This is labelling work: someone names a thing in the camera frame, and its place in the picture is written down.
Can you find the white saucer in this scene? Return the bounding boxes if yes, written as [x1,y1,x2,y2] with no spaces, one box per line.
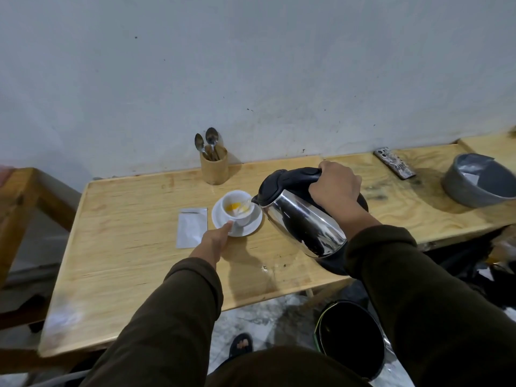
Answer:
[211,195,263,238]

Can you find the grey bowl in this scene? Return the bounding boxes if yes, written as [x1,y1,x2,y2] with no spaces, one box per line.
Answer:
[441,152,516,209]

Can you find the white cup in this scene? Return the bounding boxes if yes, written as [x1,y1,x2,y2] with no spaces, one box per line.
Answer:
[221,190,256,227]

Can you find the black bin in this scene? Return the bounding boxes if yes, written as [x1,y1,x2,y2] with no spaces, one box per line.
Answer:
[314,300,386,382]

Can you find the steel kettle with black handle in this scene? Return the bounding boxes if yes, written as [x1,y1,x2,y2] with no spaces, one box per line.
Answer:
[252,167,370,277]

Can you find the person's right hand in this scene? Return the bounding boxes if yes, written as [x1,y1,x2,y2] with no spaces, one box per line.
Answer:
[308,160,366,221]

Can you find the large metal spoon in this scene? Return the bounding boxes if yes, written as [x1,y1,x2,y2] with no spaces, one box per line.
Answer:
[205,127,221,161]

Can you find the bamboo utensil holder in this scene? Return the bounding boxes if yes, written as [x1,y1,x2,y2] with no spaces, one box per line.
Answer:
[199,145,230,186]

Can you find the small metal spoon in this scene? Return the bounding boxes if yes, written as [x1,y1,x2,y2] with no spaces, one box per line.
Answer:
[194,133,209,160]

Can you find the person's left hand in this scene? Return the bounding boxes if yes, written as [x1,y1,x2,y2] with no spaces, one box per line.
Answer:
[189,221,234,271]

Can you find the pile of black bags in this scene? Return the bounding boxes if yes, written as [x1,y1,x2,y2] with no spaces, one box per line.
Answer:
[421,225,516,323]

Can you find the white sachet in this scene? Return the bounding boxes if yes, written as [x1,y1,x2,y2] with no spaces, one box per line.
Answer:
[176,208,209,250]

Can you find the phone with patterned case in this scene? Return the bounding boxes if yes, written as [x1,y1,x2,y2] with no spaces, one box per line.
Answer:
[373,147,417,180]

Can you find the person's left forearm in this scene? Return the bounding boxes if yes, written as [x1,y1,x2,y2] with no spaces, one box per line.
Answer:
[80,257,224,387]

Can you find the person's right forearm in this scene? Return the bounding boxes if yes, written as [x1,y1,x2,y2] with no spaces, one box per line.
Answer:
[337,205,516,387]

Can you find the person's foot in black sandal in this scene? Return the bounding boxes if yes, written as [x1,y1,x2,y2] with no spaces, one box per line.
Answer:
[228,333,254,360]

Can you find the person's dark trousers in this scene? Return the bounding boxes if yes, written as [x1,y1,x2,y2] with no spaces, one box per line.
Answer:
[205,346,373,387]

